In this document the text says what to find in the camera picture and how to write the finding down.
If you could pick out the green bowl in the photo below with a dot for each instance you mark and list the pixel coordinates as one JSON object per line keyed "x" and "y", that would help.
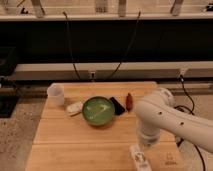
{"x": 98, "y": 111}

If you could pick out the black smartphone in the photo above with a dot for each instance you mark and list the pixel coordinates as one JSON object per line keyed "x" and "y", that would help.
{"x": 119, "y": 109}

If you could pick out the small clear bottle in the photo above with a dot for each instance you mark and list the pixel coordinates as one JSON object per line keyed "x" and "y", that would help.
{"x": 139, "y": 159}

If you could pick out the red-brown toy figure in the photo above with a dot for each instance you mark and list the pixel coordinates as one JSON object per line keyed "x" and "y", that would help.
{"x": 129, "y": 102}

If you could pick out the white wall outlet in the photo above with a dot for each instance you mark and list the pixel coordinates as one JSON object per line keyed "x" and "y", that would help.
{"x": 92, "y": 75}

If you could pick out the translucent plastic cup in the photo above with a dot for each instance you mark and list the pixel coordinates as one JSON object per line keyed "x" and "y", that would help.
{"x": 55, "y": 94}

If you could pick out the black box at left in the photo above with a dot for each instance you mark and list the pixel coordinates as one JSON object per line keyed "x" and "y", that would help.
{"x": 8, "y": 64}

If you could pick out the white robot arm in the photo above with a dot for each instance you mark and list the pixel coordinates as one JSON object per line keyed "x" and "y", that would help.
{"x": 155, "y": 111}

